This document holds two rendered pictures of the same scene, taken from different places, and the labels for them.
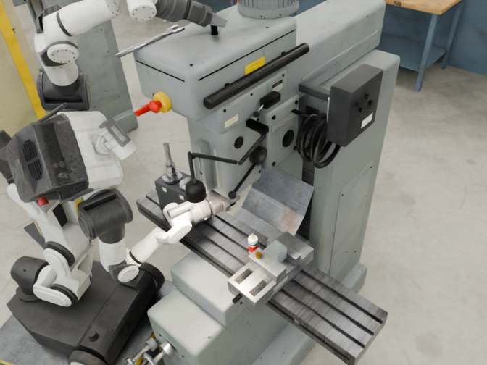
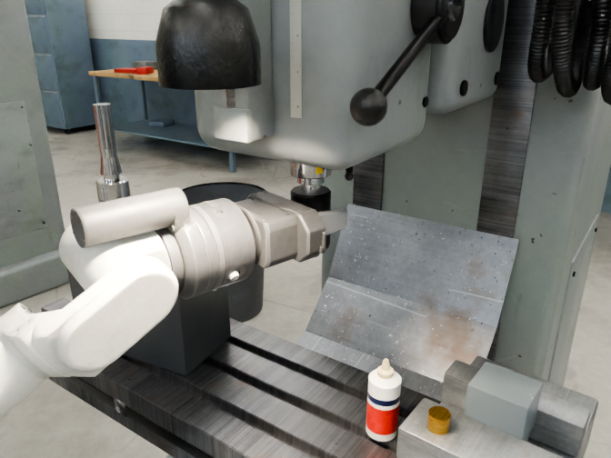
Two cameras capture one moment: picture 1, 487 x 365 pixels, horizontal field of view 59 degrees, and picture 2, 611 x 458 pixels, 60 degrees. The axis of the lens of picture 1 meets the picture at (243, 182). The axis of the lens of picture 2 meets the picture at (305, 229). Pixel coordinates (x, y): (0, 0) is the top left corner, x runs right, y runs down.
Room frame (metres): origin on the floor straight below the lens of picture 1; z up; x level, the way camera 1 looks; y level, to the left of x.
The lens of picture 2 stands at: (0.69, 0.16, 1.44)
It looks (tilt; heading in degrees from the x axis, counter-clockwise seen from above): 21 degrees down; 350
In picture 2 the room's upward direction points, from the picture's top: straight up
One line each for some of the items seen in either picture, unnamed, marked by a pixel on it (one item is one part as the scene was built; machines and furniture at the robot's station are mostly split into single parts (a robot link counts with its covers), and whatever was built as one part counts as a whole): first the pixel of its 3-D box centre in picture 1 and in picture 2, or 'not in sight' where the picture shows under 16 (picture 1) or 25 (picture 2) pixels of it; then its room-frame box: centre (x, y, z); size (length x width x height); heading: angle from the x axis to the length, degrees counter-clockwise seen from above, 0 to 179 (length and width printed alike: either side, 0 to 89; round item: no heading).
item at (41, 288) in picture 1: (63, 282); not in sight; (1.32, 0.91, 0.68); 0.21 x 0.20 x 0.13; 68
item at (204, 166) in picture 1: (204, 166); (240, 16); (1.19, 0.14, 1.44); 0.04 x 0.04 x 0.21; 46
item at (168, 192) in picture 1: (183, 196); (149, 284); (1.48, 0.28, 1.05); 0.22 x 0.12 x 0.20; 54
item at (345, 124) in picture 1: (355, 106); not in sight; (1.25, -0.39, 1.62); 0.20 x 0.09 x 0.21; 136
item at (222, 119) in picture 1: (229, 90); not in sight; (1.30, 0.03, 1.68); 0.34 x 0.24 x 0.10; 136
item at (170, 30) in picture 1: (150, 40); not in sight; (1.23, 0.24, 1.89); 0.24 x 0.04 x 0.01; 139
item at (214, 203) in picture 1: (209, 205); (245, 237); (1.22, 0.14, 1.23); 0.13 x 0.12 x 0.10; 31
